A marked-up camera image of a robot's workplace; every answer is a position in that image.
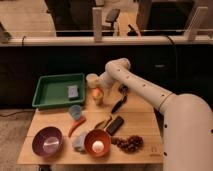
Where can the blue sponge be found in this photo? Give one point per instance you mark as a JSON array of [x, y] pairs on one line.
[[73, 92]]

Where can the metal cup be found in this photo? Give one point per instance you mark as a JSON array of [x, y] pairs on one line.
[[75, 112]]

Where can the black rectangular block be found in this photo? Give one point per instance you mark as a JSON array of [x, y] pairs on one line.
[[115, 125]]

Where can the apple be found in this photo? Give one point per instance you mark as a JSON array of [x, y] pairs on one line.
[[97, 96]]

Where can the orange bowl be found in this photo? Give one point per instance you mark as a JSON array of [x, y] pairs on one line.
[[97, 135]]

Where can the orange carrot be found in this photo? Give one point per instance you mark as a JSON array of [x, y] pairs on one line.
[[76, 124]]

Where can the white egg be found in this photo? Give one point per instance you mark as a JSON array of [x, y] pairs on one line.
[[97, 146]]

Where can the green plastic tray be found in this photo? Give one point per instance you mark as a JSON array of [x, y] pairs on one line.
[[52, 91]]

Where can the light blue cloth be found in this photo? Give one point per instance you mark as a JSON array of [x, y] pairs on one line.
[[78, 143]]

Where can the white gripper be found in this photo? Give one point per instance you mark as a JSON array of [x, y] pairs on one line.
[[106, 81]]

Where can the white horizontal rail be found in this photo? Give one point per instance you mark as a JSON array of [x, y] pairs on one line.
[[106, 41]]

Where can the purple bowl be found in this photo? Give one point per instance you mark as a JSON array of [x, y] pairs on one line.
[[47, 142]]

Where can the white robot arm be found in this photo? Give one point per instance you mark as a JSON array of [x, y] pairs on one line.
[[188, 119]]

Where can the dark grapes bunch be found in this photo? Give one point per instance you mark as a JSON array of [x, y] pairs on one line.
[[129, 145]]

